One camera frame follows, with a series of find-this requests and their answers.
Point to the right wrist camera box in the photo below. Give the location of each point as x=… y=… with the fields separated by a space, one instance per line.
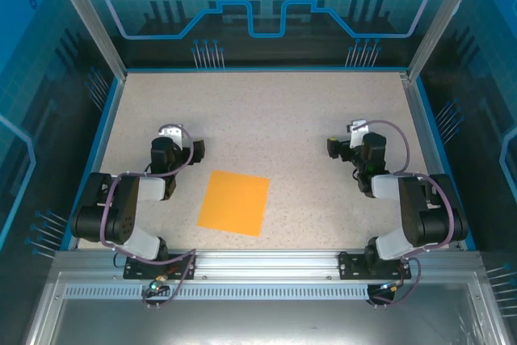
x=357 y=124

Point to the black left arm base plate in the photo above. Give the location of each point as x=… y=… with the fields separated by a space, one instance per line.
x=137 y=268

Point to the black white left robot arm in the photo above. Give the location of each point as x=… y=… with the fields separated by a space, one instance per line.
x=125 y=207

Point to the brushed metal tray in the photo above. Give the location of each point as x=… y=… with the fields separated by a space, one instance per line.
x=258 y=321

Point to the blue table edge strip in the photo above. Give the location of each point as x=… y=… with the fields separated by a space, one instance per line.
x=95 y=159
x=441 y=151

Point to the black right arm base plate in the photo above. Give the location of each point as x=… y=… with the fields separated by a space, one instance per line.
x=351 y=266

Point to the aluminium frame post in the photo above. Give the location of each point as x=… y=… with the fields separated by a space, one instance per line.
x=443 y=18
x=92 y=18

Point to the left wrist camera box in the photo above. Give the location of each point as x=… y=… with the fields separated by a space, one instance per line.
x=171 y=132

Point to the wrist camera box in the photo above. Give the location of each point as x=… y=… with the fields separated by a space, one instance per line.
x=357 y=124
x=171 y=132

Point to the aluminium side rail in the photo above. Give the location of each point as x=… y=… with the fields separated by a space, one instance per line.
x=428 y=151

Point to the aluminium base beam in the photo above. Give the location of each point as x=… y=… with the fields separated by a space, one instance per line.
x=262 y=264

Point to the orange paper sheet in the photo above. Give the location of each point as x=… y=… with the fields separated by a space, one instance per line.
x=234 y=203

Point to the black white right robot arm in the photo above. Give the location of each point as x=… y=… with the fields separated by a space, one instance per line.
x=428 y=207

